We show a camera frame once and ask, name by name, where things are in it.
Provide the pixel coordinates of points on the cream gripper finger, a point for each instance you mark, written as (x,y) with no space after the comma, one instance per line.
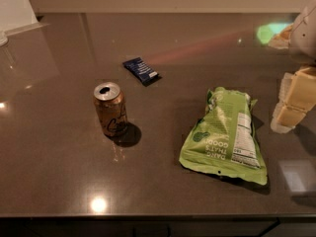
(296,97)

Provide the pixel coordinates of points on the orange soda can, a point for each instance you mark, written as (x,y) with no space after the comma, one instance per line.
(109,101)

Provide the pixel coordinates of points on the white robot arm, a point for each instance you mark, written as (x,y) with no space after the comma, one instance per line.
(299,38)

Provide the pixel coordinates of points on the green snack bag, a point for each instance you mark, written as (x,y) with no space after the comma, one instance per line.
(223,142)

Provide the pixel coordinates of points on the dark blue snack packet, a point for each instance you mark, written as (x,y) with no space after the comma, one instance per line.
(143,72)

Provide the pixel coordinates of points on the white object at left edge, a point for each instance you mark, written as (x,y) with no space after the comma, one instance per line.
(16,16)

